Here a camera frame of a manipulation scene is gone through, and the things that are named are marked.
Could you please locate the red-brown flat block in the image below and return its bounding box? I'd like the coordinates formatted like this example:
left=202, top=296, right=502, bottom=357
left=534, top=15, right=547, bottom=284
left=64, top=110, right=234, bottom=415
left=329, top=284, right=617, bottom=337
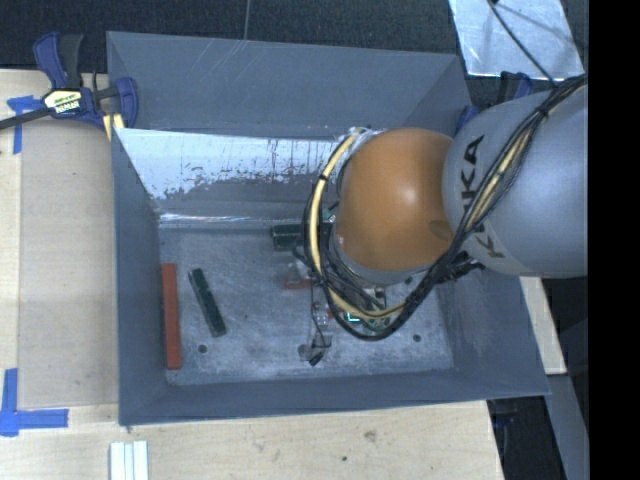
left=160, top=262, right=184, bottom=371

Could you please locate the grey metal bin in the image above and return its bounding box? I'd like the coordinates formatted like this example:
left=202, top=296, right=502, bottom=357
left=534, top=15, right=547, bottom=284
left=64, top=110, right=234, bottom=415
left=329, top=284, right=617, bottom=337
left=105, top=31, right=552, bottom=427

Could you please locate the pale wood flat board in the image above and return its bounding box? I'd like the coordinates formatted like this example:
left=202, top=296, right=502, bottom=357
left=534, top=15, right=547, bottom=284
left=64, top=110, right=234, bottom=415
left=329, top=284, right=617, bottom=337
left=16, top=126, right=121, bottom=410

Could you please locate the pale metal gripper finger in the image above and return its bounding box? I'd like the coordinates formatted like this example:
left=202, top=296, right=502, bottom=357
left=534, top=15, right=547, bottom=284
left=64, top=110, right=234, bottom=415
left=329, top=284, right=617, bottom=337
left=298, top=323, right=335, bottom=367
left=310, top=285, right=334, bottom=325

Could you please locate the dark green flat block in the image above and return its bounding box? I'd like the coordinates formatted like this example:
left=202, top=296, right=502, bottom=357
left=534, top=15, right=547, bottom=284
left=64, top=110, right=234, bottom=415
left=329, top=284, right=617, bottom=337
left=187, top=267, right=228, bottom=339
left=270, top=223, right=307, bottom=252

